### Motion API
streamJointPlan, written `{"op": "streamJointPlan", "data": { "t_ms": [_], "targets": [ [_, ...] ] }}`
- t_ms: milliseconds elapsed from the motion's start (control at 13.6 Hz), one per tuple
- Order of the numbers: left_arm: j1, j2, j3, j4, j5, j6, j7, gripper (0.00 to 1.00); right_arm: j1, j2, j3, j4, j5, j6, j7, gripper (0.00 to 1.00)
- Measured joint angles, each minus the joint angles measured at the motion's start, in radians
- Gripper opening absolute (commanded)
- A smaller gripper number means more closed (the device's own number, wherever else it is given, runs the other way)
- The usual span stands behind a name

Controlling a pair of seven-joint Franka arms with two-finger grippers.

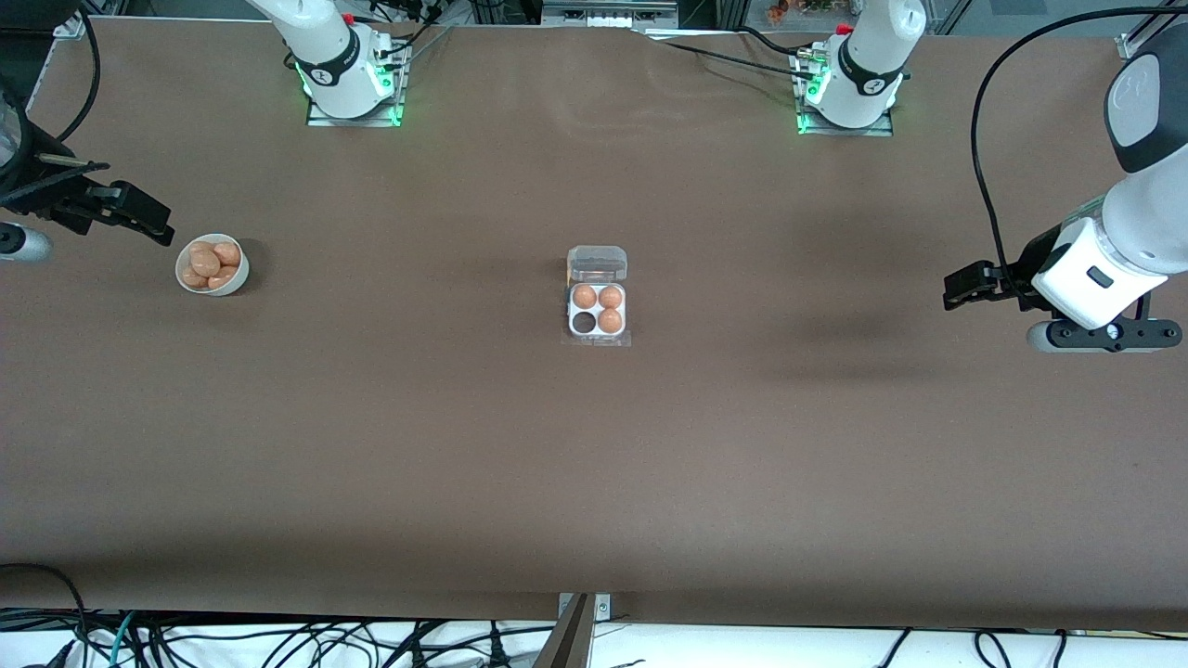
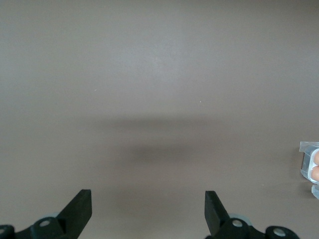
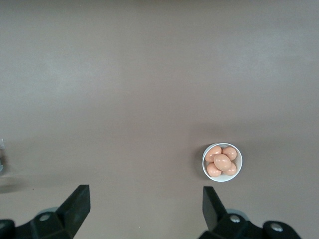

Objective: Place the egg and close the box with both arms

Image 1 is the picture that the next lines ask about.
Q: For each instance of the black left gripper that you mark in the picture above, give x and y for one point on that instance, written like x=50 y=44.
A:
x=1024 y=267

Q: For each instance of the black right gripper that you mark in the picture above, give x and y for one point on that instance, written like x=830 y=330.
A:
x=54 y=191

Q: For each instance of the clear plastic egg carton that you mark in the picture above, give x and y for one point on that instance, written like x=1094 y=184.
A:
x=597 y=264

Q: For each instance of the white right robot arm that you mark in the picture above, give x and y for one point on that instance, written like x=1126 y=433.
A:
x=334 y=56

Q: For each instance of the grey metal box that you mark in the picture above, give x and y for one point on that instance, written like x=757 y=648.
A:
x=608 y=14

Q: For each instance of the white round bowl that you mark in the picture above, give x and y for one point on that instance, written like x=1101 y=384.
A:
x=237 y=281

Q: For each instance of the orange plastic object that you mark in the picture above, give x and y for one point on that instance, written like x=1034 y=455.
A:
x=778 y=11

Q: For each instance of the dark metal strut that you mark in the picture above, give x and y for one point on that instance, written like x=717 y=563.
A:
x=568 y=645

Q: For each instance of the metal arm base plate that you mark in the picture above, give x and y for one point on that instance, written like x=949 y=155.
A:
x=353 y=122
x=845 y=132

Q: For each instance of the aluminium frame profile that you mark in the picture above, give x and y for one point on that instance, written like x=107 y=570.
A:
x=1134 y=42

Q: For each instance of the small metal table bracket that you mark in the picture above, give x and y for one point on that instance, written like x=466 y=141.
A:
x=603 y=608

